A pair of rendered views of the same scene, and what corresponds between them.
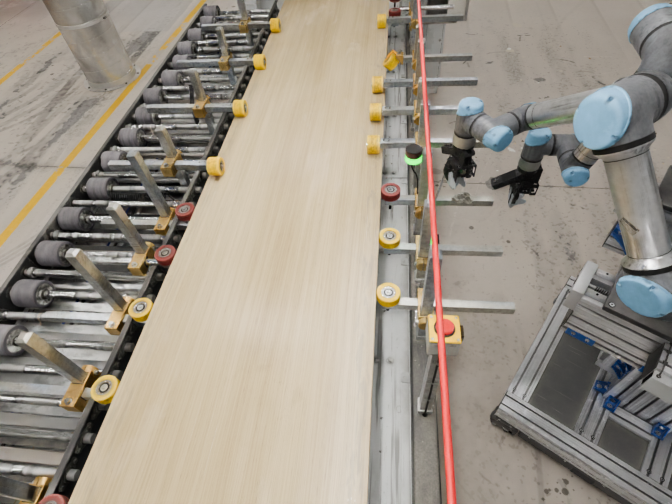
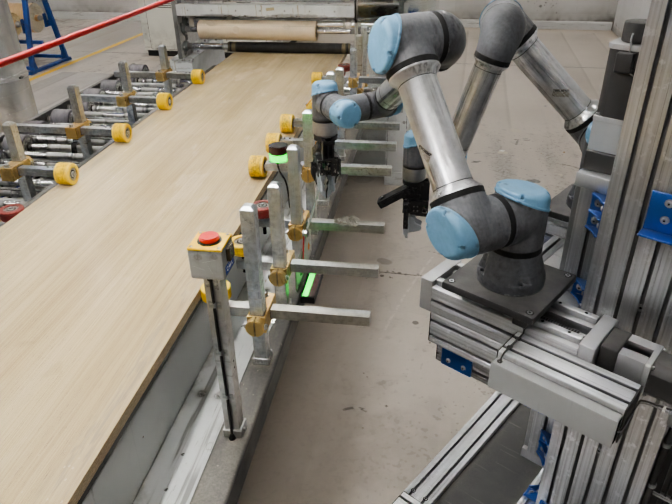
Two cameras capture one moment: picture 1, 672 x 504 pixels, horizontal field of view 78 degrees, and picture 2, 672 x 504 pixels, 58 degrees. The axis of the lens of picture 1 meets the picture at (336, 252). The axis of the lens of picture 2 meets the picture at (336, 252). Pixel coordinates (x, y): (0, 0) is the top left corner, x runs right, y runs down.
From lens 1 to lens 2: 0.80 m
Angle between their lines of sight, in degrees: 21
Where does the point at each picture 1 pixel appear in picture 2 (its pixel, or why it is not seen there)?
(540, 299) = not seen: hidden behind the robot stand
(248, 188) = (96, 197)
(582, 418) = not seen: outside the picture
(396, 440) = (192, 479)
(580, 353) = (516, 455)
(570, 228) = not seen: hidden behind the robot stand
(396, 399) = (210, 435)
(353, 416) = (114, 391)
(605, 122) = (382, 41)
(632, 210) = (422, 133)
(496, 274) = (436, 376)
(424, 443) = (219, 467)
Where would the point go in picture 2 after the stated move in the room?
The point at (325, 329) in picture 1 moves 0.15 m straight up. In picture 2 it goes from (122, 314) to (110, 263)
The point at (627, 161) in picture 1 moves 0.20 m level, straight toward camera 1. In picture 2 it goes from (410, 81) to (347, 103)
